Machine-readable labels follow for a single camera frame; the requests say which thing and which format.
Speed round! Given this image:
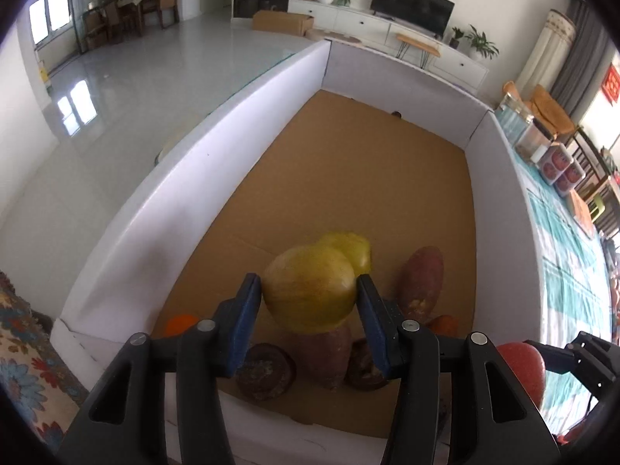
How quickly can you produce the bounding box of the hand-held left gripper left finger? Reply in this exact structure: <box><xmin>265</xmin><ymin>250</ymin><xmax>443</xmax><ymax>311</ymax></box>
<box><xmin>55</xmin><ymin>272</ymin><xmax>263</xmax><ymax>465</ymax></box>

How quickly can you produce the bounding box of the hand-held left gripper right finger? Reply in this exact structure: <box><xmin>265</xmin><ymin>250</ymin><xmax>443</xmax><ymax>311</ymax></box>
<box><xmin>356</xmin><ymin>274</ymin><xmax>563</xmax><ymax>465</ymax></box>

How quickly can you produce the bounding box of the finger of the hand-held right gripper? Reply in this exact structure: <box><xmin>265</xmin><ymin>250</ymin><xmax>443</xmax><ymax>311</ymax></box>
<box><xmin>525</xmin><ymin>339</ymin><xmax>582</xmax><ymax>375</ymax></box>

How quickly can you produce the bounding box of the large red-orange persimmon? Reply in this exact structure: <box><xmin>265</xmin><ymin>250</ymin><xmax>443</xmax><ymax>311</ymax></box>
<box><xmin>496</xmin><ymin>342</ymin><xmax>546</xmax><ymax>410</ymax></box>

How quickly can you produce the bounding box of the dark wrinkled passion fruit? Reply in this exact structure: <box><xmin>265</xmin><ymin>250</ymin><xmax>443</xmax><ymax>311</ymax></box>
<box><xmin>236</xmin><ymin>343</ymin><xmax>296</xmax><ymax>401</ymax></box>
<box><xmin>345</xmin><ymin>338</ymin><xmax>391</xmax><ymax>391</ymax></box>

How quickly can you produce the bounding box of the reddish sweet potato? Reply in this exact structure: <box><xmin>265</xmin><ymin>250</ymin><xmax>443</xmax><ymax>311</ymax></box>
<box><xmin>291</xmin><ymin>322</ymin><xmax>353</xmax><ymax>391</ymax></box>
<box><xmin>397</xmin><ymin>245</ymin><xmax>445</xmax><ymax>324</ymax></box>

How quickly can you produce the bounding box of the round orange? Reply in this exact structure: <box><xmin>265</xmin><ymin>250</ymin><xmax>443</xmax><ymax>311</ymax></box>
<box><xmin>165</xmin><ymin>315</ymin><xmax>200</xmax><ymax>339</ymax></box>

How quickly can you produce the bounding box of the small tangerine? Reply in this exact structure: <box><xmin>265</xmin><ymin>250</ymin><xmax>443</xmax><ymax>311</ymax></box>
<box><xmin>426</xmin><ymin>315</ymin><xmax>459</xmax><ymax>337</ymax></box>

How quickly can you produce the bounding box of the yellow-green pear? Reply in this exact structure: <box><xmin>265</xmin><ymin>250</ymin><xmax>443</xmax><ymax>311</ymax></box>
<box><xmin>262</xmin><ymin>245</ymin><xmax>358</xmax><ymax>335</ymax></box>
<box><xmin>315</xmin><ymin>231</ymin><xmax>373</xmax><ymax>277</ymax></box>

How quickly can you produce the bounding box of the white cardboard box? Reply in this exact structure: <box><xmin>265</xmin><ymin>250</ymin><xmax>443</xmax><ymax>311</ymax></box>
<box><xmin>51</xmin><ymin>39</ymin><xmax>553</xmax><ymax>465</ymax></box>

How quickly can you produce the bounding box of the teal checked tablecloth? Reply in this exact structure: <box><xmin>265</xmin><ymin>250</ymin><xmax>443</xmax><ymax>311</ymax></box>
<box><xmin>513</xmin><ymin>152</ymin><xmax>620</xmax><ymax>439</ymax></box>

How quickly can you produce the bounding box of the orange cover book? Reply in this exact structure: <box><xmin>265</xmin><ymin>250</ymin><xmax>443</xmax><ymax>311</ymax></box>
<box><xmin>567</xmin><ymin>189</ymin><xmax>596</xmax><ymax>239</ymax></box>

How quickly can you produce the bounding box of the green stool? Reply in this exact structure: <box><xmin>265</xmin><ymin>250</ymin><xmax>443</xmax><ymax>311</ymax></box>
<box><xmin>588</xmin><ymin>189</ymin><xmax>608</xmax><ymax>219</ymax></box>

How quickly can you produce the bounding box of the red label tin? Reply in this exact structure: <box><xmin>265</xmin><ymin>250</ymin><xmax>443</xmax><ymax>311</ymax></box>
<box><xmin>540</xmin><ymin>143</ymin><xmax>575</xmax><ymax>185</ymax></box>
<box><xmin>555</xmin><ymin>161</ymin><xmax>587</xmax><ymax>198</ymax></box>

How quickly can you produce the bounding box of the dark wooden dining chair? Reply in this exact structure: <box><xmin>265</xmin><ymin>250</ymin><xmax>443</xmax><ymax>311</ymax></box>
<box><xmin>567</xmin><ymin>128</ymin><xmax>616</xmax><ymax>199</ymax></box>

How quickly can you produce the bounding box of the plastic jar with black lid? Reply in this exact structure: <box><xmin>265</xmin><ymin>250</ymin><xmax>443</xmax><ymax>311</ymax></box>
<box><xmin>514</xmin><ymin>121</ymin><xmax>558</xmax><ymax>163</ymax></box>

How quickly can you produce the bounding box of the floral printed blanket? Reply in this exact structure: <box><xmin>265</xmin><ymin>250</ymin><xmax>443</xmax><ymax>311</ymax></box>
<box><xmin>0</xmin><ymin>271</ymin><xmax>90</xmax><ymax>465</ymax></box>

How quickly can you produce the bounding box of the clear glass jar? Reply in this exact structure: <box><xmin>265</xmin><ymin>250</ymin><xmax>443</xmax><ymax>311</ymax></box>
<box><xmin>495</xmin><ymin>93</ymin><xmax>534</xmax><ymax>146</ymax></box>

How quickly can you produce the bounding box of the yellow armchair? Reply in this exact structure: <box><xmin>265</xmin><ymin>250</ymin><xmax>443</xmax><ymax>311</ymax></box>
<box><xmin>530</xmin><ymin>84</ymin><xmax>577</xmax><ymax>139</ymax></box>

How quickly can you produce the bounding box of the small wooden side table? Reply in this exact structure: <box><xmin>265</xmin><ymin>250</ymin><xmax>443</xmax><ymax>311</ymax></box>
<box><xmin>394</xmin><ymin>34</ymin><xmax>441</xmax><ymax>69</ymax></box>

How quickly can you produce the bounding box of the white television cabinet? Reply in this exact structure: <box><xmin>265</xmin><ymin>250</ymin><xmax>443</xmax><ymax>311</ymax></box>
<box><xmin>288</xmin><ymin>0</ymin><xmax>490</xmax><ymax>95</ymax></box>

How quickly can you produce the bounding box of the grey curtain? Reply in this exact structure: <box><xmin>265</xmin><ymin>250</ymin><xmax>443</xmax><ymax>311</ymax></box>
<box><xmin>552</xmin><ymin>0</ymin><xmax>616</xmax><ymax>117</ymax></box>

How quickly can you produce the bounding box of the leafy green potted plant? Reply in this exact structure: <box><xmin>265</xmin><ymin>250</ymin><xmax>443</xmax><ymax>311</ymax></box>
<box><xmin>465</xmin><ymin>24</ymin><xmax>499</xmax><ymax>61</ymax></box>

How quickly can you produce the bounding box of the brown cardboard carton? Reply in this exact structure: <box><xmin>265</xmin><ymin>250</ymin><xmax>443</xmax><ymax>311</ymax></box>
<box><xmin>252</xmin><ymin>10</ymin><xmax>315</xmax><ymax>37</ymax></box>

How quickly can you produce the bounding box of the white curtain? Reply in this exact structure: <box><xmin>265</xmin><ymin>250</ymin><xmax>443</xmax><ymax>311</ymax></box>
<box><xmin>513</xmin><ymin>7</ymin><xmax>577</xmax><ymax>100</ymax></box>

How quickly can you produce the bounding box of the black television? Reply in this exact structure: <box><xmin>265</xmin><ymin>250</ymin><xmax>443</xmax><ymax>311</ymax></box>
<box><xmin>370</xmin><ymin>0</ymin><xmax>456</xmax><ymax>40</ymax></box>

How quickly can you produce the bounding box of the brown upholstered dining chair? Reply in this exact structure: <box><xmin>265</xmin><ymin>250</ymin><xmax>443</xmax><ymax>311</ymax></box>
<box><xmin>157</xmin><ymin>0</ymin><xmax>181</xmax><ymax>30</ymax></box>

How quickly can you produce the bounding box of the balcony window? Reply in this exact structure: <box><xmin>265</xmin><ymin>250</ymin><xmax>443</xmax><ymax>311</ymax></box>
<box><xmin>29</xmin><ymin>0</ymin><xmax>73</xmax><ymax>44</ymax></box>

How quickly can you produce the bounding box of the red wall decoration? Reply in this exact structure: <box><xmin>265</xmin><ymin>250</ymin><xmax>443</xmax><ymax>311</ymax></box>
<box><xmin>602</xmin><ymin>63</ymin><xmax>620</xmax><ymax>107</ymax></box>

